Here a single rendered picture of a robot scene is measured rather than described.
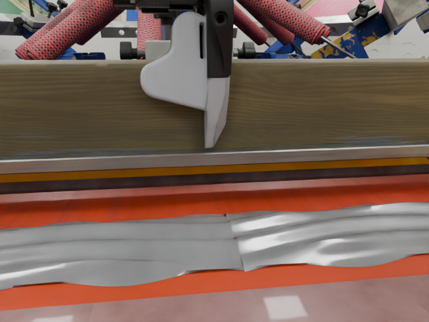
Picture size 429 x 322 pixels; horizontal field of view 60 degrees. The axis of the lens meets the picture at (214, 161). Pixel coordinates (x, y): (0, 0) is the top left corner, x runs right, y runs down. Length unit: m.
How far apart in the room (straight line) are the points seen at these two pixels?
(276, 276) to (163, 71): 0.15
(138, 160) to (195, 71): 0.08
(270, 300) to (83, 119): 0.18
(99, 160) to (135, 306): 0.12
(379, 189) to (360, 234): 0.11
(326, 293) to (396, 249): 0.06
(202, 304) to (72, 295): 0.06
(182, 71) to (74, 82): 0.08
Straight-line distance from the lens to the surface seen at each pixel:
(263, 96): 0.28
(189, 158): 0.27
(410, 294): 0.21
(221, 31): 0.24
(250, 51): 0.57
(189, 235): 0.23
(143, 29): 0.77
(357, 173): 0.34
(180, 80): 0.26
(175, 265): 0.21
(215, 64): 0.25
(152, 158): 0.27
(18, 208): 0.31
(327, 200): 0.30
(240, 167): 0.30
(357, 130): 0.32
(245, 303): 0.19
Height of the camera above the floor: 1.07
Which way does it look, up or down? 17 degrees down
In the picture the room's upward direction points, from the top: straight up
